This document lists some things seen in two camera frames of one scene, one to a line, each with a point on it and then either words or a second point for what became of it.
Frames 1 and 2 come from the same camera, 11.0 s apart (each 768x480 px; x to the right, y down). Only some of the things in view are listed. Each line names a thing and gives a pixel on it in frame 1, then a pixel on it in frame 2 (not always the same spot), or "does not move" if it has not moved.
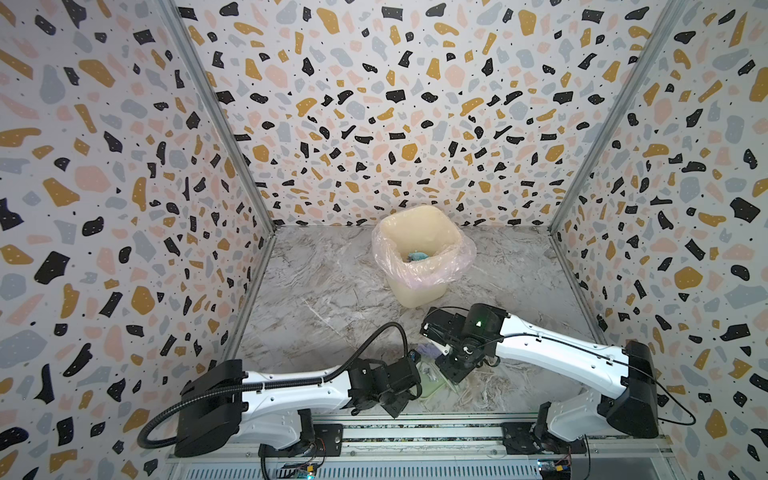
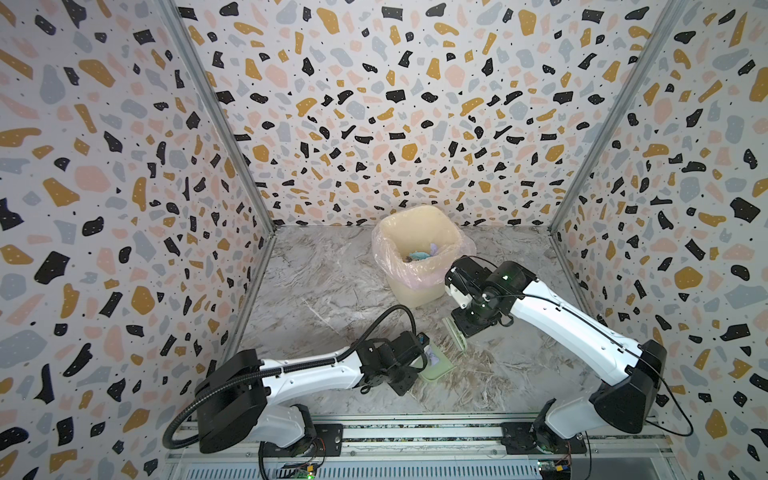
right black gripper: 452,365 to 466,318
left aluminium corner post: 191,44 does not move
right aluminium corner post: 672,14 does not move
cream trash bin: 418,247 does not move
